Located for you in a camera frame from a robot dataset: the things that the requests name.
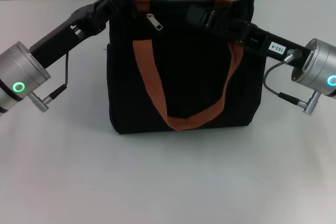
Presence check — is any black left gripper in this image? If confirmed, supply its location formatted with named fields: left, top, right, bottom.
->
left=28, top=0, right=117, bottom=69

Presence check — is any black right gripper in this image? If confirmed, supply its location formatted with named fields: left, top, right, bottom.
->
left=185, top=3, right=310, bottom=71

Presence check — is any silver metal zipper pull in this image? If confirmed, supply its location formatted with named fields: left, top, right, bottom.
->
left=145, top=12, right=164, bottom=34

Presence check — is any black bag with orange handles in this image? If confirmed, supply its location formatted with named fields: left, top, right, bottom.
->
left=106, top=0, right=267, bottom=136

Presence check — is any left gripper cable with plug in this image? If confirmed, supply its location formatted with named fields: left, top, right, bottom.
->
left=28, top=50, right=70, bottom=113

